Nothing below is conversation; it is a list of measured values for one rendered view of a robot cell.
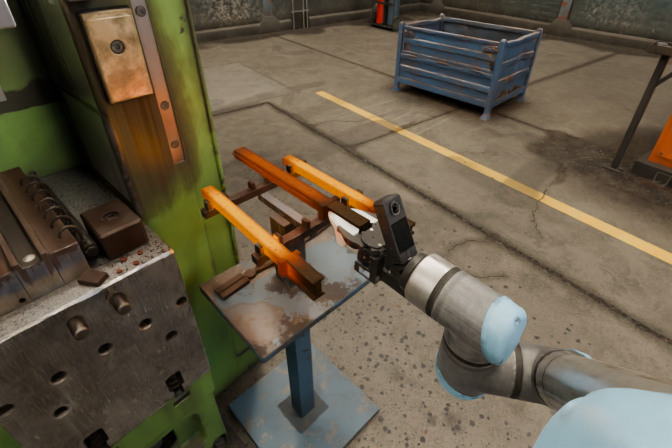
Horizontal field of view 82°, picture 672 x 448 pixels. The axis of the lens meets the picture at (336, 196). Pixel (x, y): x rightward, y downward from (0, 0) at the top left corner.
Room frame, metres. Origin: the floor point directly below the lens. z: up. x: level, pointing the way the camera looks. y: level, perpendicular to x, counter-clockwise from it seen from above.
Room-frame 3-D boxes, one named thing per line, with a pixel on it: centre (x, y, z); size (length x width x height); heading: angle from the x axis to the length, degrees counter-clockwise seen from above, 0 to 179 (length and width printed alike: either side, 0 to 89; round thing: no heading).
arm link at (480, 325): (0.38, -0.21, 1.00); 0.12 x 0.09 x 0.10; 43
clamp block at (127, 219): (0.66, 0.48, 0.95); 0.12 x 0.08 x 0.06; 47
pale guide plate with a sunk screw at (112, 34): (0.80, 0.44, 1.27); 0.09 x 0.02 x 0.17; 137
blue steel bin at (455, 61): (4.16, -1.32, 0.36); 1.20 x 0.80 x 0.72; 43
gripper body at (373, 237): (0.51, -0.10, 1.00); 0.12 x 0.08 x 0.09; 43
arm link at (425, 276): (0.45, -0.16, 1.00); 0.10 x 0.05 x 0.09; 133
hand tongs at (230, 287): (0.91, 0.10, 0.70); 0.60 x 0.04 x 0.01; 138
